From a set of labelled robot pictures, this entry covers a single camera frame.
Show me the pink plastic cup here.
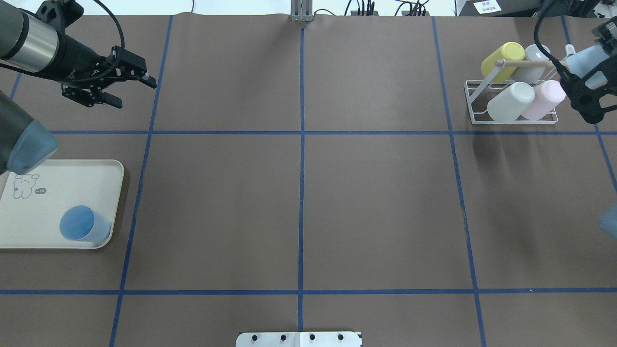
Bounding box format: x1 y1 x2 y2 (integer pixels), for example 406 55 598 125
522 80 566 121

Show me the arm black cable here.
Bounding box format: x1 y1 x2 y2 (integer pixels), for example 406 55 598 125
533 0 569 73
58 0 127 82

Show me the cream plastic tray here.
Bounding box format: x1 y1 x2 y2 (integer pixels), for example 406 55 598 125
0 160 125 250

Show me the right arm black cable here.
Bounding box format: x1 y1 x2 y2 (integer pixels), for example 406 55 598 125
533 0 569 73

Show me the yellow plastic cup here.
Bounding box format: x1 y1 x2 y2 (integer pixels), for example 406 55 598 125
481 42 526 83

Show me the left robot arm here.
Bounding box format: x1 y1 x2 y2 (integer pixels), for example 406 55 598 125
0 0 157 176

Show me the white wire cup rack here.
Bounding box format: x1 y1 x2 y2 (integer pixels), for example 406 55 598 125
465 45 558 125

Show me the blue plastic cup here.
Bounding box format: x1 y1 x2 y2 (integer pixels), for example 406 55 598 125
565 44 609 89
59 206 111 242

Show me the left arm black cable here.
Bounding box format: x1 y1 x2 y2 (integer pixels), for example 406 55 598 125
58 0 127 82

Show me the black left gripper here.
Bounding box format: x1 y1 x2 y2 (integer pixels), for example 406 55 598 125
37 0 157 108

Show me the grey metal bracket corner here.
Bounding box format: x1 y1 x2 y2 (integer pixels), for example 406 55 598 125
289 0 314 23

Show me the grey plastic cup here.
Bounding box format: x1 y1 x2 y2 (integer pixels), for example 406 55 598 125
511 44 551 85

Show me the white camera mast base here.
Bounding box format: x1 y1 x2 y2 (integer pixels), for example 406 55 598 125
235 331 363 347

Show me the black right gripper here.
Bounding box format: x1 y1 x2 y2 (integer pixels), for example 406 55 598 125
560 19 617 124

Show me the cream white plastic cup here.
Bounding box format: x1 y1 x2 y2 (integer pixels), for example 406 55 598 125
487 82 535 124

